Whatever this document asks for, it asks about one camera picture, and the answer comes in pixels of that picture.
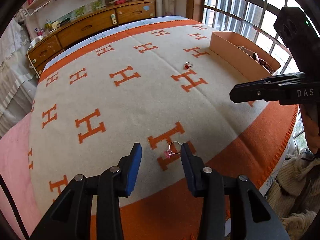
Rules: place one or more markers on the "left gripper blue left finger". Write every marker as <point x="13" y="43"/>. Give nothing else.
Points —
<point x="118" y="181"/>

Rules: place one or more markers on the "metal window grille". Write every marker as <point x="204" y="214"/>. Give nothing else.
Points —
<point x="253" y="19"/>

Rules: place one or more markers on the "beige orange H-pattern blanket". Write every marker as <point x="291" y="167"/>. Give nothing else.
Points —
<point x="159" y="85"/>

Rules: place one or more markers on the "white lace covered furniture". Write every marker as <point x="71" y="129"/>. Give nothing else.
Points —
<point x="18" y="80"/>

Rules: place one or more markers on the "pink bed sheet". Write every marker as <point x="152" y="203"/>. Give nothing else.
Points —
<point x="15" y="171"/>

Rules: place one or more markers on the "cream knitted sweater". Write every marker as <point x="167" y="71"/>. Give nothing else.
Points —
<point x="294" y="195"/>

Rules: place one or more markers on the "light blue floral bedsheet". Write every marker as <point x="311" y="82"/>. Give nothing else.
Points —
<point x="110" y="32"/>

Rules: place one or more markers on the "wooden desk with drawers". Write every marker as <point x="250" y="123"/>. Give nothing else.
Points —
<point x="86" y="26"/>

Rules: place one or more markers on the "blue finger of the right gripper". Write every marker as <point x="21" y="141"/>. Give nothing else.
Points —
<point x="267" y="88"/>

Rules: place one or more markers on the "pink jewelry box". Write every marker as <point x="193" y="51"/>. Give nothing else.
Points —
<point x="245" y="56"/>

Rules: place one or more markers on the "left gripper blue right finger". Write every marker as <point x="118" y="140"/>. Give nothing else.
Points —
<point x="206" y="183"/>

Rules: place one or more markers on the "white power adapter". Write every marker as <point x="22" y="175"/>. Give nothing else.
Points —
<point x="35" y="41"/>

